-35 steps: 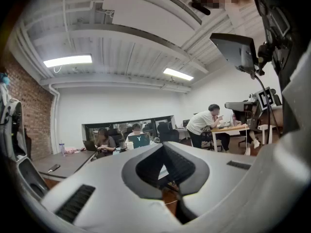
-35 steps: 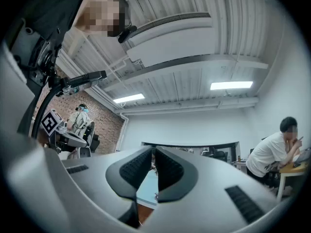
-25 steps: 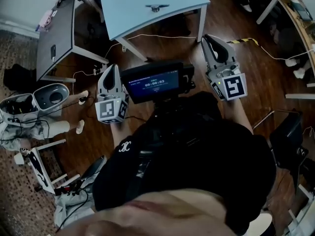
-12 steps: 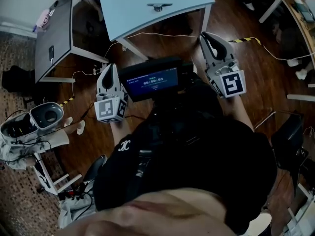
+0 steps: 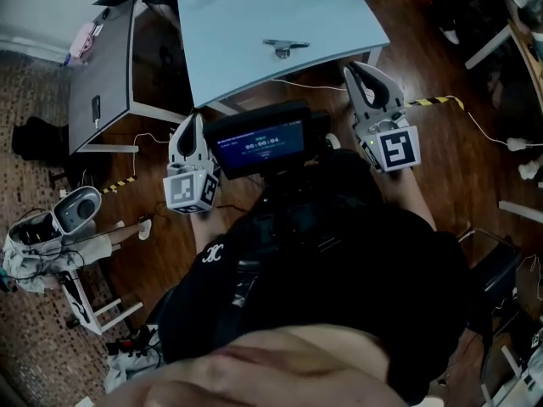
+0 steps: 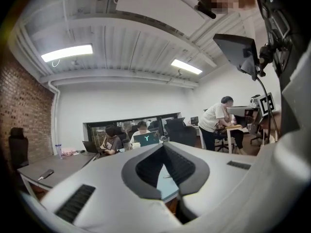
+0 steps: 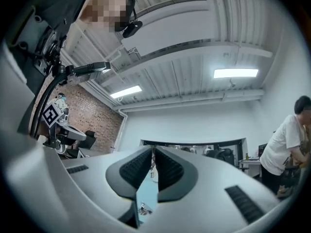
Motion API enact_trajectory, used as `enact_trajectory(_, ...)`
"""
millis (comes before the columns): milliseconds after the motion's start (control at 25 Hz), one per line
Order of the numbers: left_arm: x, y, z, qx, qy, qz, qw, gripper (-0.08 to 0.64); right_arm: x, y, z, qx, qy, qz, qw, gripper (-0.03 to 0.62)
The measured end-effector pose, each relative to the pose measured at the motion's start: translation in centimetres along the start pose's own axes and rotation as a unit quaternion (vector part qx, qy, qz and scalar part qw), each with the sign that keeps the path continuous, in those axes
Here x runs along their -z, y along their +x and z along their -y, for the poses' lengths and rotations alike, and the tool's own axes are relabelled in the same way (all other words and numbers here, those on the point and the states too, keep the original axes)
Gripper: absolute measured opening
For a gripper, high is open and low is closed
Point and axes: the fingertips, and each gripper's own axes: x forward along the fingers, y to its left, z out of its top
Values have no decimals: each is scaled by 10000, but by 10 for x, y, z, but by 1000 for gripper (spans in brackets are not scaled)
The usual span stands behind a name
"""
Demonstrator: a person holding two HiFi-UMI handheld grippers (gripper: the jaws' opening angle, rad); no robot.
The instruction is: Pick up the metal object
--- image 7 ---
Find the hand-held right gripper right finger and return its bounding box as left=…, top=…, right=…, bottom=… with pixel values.
left=155, top=146, right=280, bottom=233

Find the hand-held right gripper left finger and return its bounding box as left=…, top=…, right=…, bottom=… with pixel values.
left=61, top=146, right=154, bottom=229

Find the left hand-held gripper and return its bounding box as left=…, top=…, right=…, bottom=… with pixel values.
left=41, top=100, right=87, bottom=155

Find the black office chair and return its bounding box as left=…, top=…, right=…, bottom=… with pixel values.
left=78, top=130, right=97, bottom=150
left=206, top=148, right=235, bottom=166

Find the white office desk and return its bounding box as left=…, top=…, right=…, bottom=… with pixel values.
left=239, top=158, right=262, bottom=178

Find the black computer monitor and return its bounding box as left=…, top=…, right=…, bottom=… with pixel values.
left=258, top=143, right=268, bottom=158

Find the rectangular ceiling light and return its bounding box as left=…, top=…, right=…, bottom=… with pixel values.
left=109, top=84, right=143, bottom=99
left=213, top=68, right=259, bottom=79

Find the white ceiling pipe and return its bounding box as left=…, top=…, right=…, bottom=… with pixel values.
left=113, top=89, right=265, bottom=152

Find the person's head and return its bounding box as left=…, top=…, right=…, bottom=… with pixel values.
left=79, top=0, right=136, bottom=33

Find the black cable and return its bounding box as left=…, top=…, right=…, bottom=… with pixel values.
left=29, top=68, right=70, bottom=140

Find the black cable plug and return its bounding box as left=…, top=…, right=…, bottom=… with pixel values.
left=65, top=61, right=112, bottom=85

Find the black head-worn camera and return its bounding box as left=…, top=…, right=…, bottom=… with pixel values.
left=122, top=20, right=143, bottom=39

